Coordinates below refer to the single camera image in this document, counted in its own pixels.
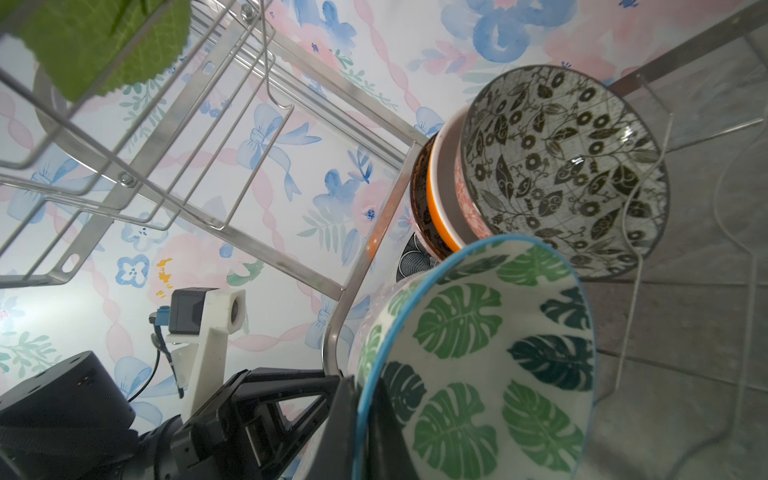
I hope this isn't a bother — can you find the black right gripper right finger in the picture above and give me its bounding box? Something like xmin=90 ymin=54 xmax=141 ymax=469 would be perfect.
xmin=367 ymin=379 xmax=419 ymax=480

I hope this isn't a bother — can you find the green leaf rack ornament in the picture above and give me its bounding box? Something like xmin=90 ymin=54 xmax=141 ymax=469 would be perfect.
xmin=8 ymin=1 xmax=191 ymax=102

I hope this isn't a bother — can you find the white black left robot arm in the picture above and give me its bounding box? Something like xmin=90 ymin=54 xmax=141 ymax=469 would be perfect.
xmin=1 ymin=351 xmax=340 ymax=479

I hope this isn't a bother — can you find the dark blue petal bowl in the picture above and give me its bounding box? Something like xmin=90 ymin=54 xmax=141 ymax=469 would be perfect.
xmin=395 ymin=234 xmax=438 ymax=282

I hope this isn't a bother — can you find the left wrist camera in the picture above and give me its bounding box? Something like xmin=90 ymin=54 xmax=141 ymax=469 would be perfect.
xmin=149 ymin=287 xmax=246 ymax=421

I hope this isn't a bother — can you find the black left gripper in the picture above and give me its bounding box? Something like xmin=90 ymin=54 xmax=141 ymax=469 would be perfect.
xmin=137 ymin=368 xmax=340 ymax=479

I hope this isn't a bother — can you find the steel wire dish rack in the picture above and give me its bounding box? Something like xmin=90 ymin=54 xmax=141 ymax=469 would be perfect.
xmin=0 ymin=0 xmax=768 ymax=480

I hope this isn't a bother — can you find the red floral pattern bowl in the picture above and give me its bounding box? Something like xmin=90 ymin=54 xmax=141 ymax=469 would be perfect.
xmin=454 ymin=152 xmax=493 ymax=239

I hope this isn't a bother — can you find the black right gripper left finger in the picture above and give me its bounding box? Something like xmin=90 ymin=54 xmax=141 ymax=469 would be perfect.
xmin=306 ymin=377 xmax=358 ymax=480

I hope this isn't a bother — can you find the green leaf pattern bowl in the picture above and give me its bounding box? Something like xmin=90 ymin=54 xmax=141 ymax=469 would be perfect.
xmin=356 ymin=235 xmax=596 ymax=479

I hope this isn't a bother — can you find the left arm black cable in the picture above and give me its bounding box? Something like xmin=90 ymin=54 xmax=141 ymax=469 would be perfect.
xmin=127 ymin=341 xmax=164 ymax=403

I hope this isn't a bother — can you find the orange bowl white inside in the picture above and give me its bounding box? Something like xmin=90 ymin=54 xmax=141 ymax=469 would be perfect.
xmin=410 ymin=107 xmax=478 ymax=262

